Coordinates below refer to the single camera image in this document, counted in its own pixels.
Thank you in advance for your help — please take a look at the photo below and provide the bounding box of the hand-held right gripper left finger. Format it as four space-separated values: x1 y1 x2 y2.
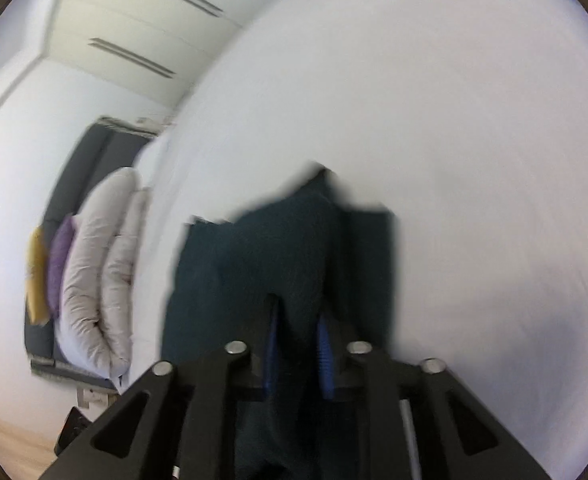
38 293 281 480

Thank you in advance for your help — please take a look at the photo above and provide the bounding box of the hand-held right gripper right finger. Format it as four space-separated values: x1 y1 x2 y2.
317 309 553 480

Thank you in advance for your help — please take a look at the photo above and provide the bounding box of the dark green knit sweater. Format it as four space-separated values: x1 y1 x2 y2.
161 162 399 480

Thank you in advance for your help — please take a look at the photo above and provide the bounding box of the folded white duvet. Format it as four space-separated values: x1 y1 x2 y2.
56 167 149 394

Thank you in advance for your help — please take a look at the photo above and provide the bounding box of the dark bedside table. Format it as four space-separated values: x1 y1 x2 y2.
54 406 92 457

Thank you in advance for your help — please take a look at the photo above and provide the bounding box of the purple pillow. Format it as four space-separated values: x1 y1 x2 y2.
48 214 77 319

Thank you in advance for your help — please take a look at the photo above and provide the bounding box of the bed with white sheet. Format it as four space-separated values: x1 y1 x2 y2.
131 0 588 480

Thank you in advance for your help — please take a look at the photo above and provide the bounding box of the yellow pillow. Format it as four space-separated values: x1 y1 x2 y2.
26 226 52 326

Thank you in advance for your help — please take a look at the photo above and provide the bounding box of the dark grey headboard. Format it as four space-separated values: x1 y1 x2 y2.
24 117 157 387

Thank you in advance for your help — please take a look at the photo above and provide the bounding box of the white wardrobe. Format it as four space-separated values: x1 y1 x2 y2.
44 0 299 111

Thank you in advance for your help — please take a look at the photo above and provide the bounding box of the white wall outlet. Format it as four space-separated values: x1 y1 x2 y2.
77 387 110 409

